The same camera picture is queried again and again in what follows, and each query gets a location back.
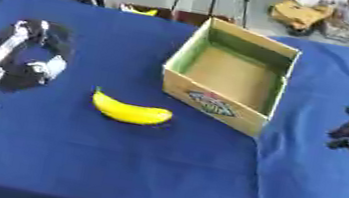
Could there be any brown box with yellow item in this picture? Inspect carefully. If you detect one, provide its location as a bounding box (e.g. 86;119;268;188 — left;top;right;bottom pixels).
116;0;238;34

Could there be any yellow toy banana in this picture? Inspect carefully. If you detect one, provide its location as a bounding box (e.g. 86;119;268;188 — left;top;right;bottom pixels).
87;85;178;131

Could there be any tan cardboard box green inside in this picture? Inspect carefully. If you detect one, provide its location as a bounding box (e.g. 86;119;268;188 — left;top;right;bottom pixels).
153;9;306;144

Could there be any yellow bag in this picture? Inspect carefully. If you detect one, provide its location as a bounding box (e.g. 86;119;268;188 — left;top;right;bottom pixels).
264;0;339;43

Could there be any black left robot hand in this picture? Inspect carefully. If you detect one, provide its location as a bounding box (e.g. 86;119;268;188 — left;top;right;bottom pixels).
0;12;79;103

